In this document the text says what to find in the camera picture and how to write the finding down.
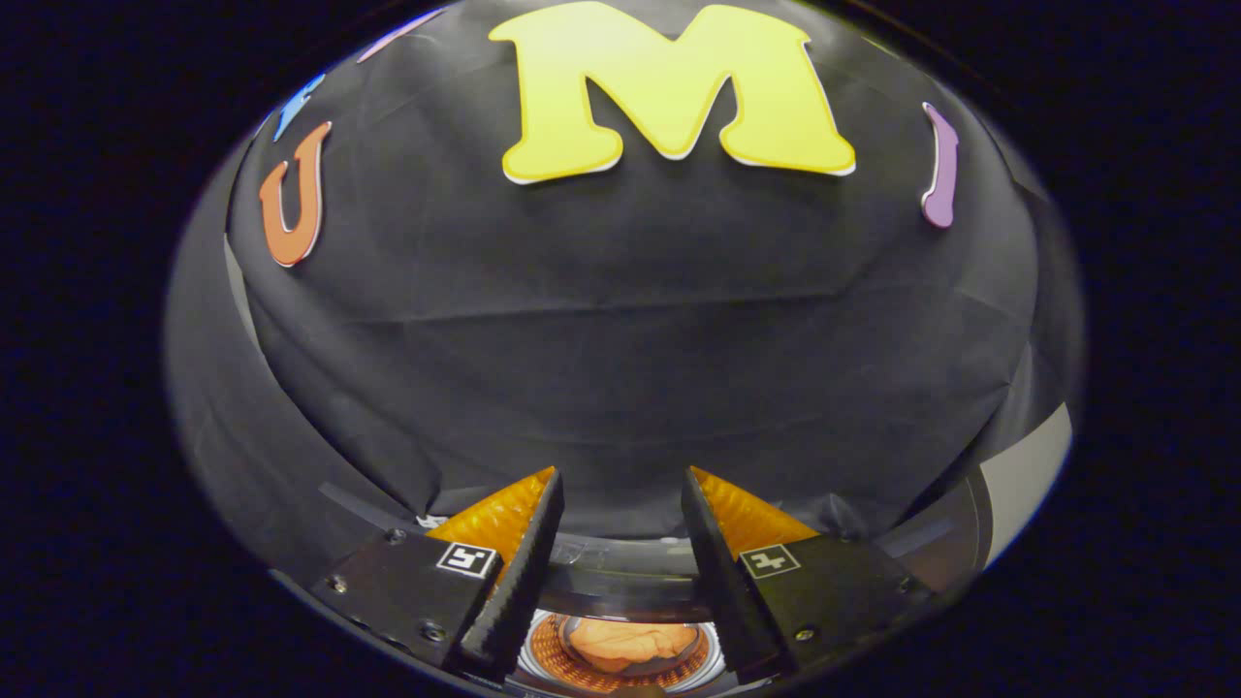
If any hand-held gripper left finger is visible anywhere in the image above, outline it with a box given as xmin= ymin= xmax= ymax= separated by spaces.
xmin=308 ymin=466 xmax=566 ymax=682

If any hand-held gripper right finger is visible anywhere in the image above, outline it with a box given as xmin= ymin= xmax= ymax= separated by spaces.
xmin=681 ymin=466 xmax=937 ymax=684

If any dark grey washing machine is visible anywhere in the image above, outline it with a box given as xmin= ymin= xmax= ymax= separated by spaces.
xmin=504 ymin=606 xmax=738 ymax=697

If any dark washing machine lid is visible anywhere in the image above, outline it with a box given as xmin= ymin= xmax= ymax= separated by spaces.
xmin=320 ymin=480 xmax=971 ymax=623

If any orange polo shirt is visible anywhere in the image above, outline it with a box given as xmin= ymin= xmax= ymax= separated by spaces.
xmin=565 ymin=619 xmax=701 ymax=676

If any black backdrop cloth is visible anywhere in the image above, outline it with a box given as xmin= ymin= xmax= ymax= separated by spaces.
xmin=163 ymin=0 xmax=1085 ymax=583

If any beige cabinet with dark top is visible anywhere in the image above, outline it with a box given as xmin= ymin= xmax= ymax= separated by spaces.
xmin=877 ymin=402 xmax=1073 ymax=594

